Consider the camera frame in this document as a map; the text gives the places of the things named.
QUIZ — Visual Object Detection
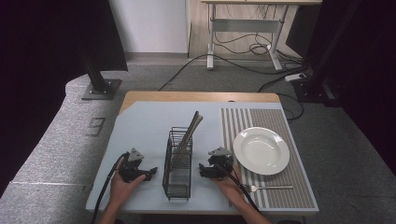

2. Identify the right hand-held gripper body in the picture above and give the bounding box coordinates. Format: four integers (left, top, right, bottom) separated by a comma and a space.
207, 147, 234, 180

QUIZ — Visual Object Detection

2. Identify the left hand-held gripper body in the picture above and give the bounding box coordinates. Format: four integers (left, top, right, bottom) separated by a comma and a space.
119, 147, 148, 184

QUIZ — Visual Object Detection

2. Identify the person's left hand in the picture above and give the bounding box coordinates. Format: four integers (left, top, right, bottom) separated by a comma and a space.
109, 169, 147, 208

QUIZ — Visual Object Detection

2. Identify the person's right hand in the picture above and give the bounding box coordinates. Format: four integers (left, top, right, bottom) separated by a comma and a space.
211, 163, 248, 202

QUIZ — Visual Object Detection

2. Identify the light grey table board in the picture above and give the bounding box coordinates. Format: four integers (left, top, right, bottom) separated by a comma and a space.
85, 100, 320, 217

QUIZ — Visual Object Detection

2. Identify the white round plate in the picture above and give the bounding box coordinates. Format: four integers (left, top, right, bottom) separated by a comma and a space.
233, 126, 290, 176

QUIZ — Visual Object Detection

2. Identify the silver metal cutlery piece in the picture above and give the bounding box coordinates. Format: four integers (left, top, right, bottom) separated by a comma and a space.
172, 110, 201, 162
176, 115, 205, 157

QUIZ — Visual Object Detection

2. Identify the grey floor outlet cover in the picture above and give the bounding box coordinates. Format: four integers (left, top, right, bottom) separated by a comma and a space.
86, 117, 106, 138

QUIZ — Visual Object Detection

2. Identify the silver fork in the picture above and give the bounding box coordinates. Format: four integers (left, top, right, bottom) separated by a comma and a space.
244, 184, 294, 193

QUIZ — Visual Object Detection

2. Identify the wooden table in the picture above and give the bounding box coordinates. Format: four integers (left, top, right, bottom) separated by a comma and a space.
119, 91, 312, 218

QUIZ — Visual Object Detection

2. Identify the grey striped placemat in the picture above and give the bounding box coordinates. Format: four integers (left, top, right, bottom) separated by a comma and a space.
220, 107, 317, 210

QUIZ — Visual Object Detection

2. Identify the black metal stand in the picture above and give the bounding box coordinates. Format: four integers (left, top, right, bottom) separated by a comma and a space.
78, 46, 122, 102
291, 0, 363, 108

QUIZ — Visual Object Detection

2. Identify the white power strip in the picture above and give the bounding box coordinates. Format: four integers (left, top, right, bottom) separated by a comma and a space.
284, 72, 308, 83

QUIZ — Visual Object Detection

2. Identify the black curtain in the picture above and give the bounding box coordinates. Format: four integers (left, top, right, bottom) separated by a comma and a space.
0, 0, 129, 199
285, 0, 396, 176

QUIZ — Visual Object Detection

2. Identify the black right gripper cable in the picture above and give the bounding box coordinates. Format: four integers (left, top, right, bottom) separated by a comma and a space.
218, 163, 263, 216

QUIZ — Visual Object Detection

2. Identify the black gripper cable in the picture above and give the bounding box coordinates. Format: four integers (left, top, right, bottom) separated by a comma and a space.
218, 163, 263, 216
90, 151, 130, 224

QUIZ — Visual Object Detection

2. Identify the black wire cutlery basket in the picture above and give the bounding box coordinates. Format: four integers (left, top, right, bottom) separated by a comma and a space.
162, 125, 193, 202

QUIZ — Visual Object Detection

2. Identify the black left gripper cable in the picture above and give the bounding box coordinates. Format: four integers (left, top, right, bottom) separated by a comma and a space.
90, 151, 130, 224

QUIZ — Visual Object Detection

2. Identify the looped black floor cable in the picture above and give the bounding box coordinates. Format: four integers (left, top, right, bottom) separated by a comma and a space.
257, 74, 305, 123

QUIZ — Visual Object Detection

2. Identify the long black floor cable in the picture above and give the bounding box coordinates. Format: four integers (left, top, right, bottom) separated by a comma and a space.
158, 53, 309, 92

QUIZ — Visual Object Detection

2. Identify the black cable bundle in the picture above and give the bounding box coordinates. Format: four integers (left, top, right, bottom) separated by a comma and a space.
213, 4, 304, 64

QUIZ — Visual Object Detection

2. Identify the white metal desk frame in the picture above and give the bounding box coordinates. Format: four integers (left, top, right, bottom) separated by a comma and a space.
200, 0, 323, 72

